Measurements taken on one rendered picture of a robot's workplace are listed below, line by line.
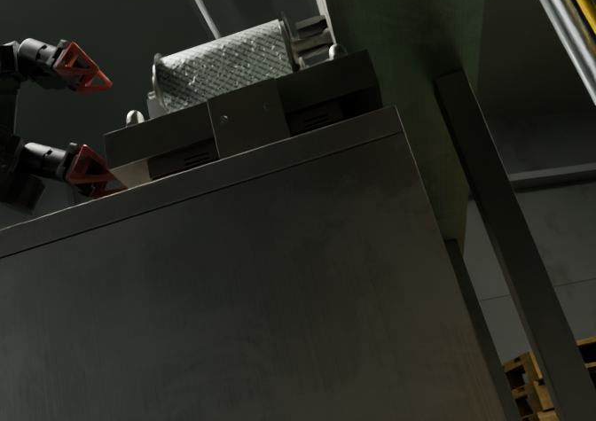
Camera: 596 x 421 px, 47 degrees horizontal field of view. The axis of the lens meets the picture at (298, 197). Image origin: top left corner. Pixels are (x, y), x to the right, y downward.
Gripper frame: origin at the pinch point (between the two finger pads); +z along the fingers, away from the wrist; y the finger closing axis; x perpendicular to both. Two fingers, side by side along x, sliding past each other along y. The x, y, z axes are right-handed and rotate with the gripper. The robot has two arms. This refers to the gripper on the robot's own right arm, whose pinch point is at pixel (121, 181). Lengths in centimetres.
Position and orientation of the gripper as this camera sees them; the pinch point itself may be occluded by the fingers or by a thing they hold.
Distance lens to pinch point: 123.2
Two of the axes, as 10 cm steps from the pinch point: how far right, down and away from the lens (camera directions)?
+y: -1.9, -3.6, -9.1
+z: 9.3, 2.3, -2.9
